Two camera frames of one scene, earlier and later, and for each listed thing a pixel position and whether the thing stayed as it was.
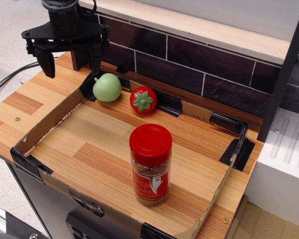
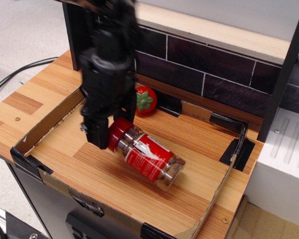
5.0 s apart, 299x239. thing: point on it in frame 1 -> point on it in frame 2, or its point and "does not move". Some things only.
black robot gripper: [68, 28] -> [109, 79]
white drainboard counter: [280, 181] does not move
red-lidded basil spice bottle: [151, 148] -> [147, 157]
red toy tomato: [143, 100] does not move
